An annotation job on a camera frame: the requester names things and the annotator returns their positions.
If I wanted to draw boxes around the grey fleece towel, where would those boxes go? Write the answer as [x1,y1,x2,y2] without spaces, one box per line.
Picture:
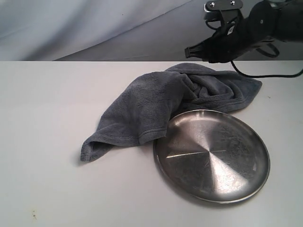
[80,63,262,162]

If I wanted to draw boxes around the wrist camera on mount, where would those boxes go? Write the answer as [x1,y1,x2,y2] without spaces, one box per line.
[204,0,243,26]

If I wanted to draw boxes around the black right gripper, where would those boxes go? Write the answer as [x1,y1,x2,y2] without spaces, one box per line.
[185,16,255,63]

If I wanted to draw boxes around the round steel plate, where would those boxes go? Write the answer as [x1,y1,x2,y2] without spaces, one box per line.
[153,110,270,204]

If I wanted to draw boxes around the white backdrop sheet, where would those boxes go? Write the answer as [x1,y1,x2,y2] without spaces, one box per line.
[0,0,212,61]

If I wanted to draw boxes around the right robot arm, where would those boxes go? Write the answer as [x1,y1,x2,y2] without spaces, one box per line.
[185,0,303,63]

